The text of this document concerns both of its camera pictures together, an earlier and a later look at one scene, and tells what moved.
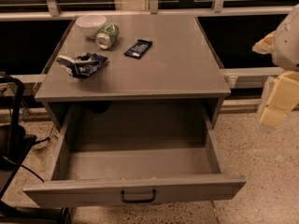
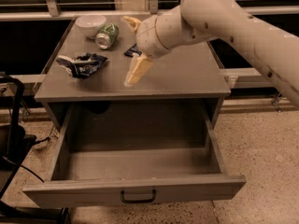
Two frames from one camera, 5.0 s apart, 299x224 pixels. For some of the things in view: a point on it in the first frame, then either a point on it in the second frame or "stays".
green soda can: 106,35 stays
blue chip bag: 81,65 stays
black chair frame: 15,139 stays
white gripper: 289,49 -> 149,37
